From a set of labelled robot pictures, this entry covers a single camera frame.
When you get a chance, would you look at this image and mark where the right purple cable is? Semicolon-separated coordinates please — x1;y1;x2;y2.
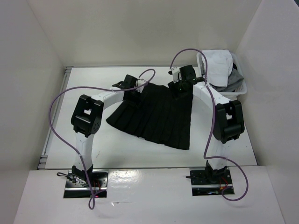
170;48;249;201

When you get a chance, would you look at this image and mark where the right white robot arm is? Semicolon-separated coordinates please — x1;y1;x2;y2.
168;65;245;184

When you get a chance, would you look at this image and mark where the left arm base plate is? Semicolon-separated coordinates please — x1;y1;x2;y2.
57;169;108;198

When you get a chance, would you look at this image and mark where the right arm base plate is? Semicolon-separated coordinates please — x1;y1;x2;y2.
186;167;235;196

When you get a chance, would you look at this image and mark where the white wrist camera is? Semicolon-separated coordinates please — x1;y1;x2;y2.
168;67;181;83
135;79;148;93

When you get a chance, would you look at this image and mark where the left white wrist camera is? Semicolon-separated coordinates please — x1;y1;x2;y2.
135;79;148;93

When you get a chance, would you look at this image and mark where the black skirt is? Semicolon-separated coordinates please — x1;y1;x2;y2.
106;84;193;150

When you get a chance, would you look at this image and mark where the white plastic basket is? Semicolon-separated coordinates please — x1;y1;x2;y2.
196;52;247;98

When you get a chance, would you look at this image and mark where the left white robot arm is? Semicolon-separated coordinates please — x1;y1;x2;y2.
71;75;146;187

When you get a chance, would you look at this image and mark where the white skirt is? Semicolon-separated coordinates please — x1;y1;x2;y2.
202;49;233;88

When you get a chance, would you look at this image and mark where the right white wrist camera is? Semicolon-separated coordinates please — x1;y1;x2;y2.
168;67;181;83

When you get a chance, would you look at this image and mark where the grey skirt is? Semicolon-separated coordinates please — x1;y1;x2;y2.
215;63;244;92

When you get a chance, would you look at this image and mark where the purple cable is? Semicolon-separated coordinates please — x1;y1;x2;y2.
170;48;249;201
50;69;157;210

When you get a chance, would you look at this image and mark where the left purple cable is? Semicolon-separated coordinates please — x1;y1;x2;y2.
50;69;157;210

